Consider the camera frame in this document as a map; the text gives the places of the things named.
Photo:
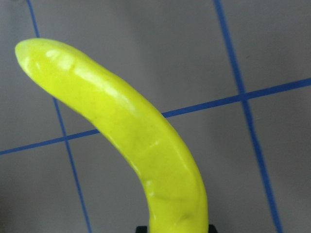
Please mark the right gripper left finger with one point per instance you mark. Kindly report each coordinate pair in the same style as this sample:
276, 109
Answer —
141, 229

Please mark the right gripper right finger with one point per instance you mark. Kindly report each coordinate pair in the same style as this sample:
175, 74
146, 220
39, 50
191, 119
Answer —
212, 229

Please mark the curved pale yellow banana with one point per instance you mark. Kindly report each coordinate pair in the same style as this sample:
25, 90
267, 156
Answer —
170, 178

